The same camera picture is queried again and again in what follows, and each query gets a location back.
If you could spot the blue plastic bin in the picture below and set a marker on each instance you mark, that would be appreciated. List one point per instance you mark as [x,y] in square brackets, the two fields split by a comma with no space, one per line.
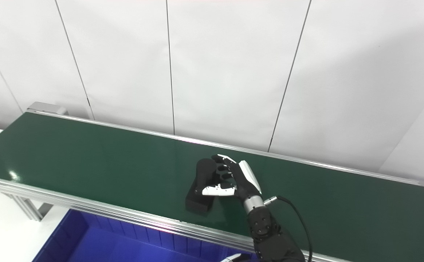
[106,243]

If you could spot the black cylinder-on-block part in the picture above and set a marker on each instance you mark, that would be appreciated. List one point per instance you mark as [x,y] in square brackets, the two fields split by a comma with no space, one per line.
[199,203]

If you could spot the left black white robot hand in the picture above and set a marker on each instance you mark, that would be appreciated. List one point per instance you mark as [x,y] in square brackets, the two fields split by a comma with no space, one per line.
[239,258]

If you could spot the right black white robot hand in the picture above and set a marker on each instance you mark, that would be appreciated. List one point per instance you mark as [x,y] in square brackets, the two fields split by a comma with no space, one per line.
[243,182]

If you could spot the aluminium conveyor leg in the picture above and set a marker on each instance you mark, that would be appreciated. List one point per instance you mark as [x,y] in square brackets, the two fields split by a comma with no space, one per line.
[30,208]

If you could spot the green conveyor belt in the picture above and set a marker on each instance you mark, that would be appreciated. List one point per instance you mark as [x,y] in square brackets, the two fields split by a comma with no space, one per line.
[106,163]
[88,205]

